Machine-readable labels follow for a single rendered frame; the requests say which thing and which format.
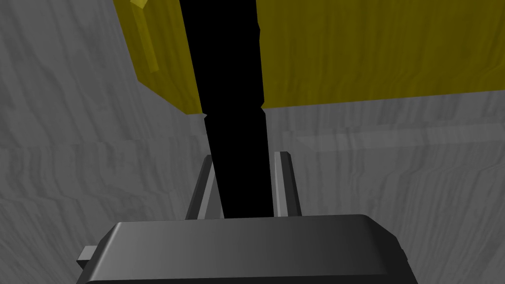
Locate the yellow wooden cupboard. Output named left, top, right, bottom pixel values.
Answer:
left=112, top=0, right=505, bottom=116

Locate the yellow cupboard handle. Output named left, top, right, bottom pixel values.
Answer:
left=130, top=0, right=159, bottom=74

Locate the black long bar handle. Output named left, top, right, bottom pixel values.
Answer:
left=179, top=0, right=275, bottom=219

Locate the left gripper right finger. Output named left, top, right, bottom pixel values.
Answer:
left=273, top=151, right=302, bottom=217

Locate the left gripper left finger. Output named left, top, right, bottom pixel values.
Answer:
left=184, top=154, right=225, bottom=220

